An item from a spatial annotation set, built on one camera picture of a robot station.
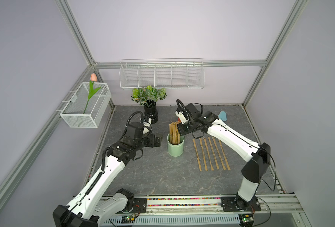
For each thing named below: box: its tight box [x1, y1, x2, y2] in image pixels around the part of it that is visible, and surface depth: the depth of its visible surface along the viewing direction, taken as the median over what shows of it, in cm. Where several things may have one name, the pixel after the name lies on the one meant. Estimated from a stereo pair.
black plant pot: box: [143, 99, 159, 124], surface depth 102 cm
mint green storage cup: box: [167, 132, 185, 158], surface depth 89 cm
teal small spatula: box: [218, 110, 228, 122], surface depth 114 cm
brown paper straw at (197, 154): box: [192, 138, 203, 172], surface depth 93 cm
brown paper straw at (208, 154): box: [202, 137, 215, 172], surface depth 93 cm
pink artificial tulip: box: [83, 73, 102, 115], surface depth 82 cm
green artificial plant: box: [130, 85, 168, 107], surface depth 94 cm
